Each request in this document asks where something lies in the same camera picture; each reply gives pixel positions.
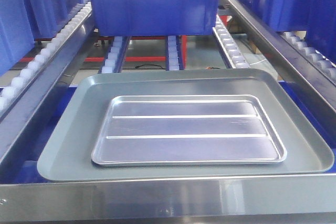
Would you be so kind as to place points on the steel front shelf rail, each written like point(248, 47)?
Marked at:
point(306, 198)

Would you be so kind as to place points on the blue bin upper left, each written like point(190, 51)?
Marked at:
point(25, 21)

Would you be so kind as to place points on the grey plastic tray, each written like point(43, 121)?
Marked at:
point(67, 154)

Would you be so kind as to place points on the silver ribbed metal tray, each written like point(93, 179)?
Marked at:
point(165, 130)

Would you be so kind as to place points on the blue bin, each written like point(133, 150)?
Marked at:
point(25, 21)
point(154, 17)
point(316, 17)

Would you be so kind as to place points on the blue bin upper right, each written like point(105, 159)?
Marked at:
point(316, 17)

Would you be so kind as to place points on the blue bin upper centre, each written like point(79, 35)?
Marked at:
point(154, 17)

